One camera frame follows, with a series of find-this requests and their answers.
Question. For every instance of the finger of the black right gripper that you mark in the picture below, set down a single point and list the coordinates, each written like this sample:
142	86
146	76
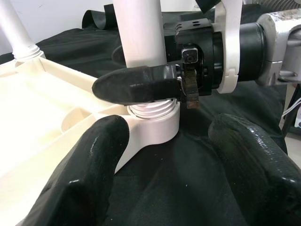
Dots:
136	86
119	56

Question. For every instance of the black cloth table cover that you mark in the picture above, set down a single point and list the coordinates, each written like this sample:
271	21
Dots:
176	176

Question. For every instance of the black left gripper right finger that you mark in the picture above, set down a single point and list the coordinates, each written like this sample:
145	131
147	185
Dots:
258	174

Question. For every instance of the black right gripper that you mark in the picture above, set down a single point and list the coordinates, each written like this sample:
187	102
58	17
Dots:
207	58

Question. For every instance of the white plastic table leg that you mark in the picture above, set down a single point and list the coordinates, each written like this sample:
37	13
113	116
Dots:
14	28
141	30

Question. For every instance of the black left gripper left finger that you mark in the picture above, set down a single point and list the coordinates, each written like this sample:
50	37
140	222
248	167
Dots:
89	169

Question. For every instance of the black metal table leg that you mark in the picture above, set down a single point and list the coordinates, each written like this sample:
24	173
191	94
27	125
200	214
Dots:
289	113

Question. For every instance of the white plastic table top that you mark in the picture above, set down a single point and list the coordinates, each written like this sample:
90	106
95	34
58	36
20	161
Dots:
35	106

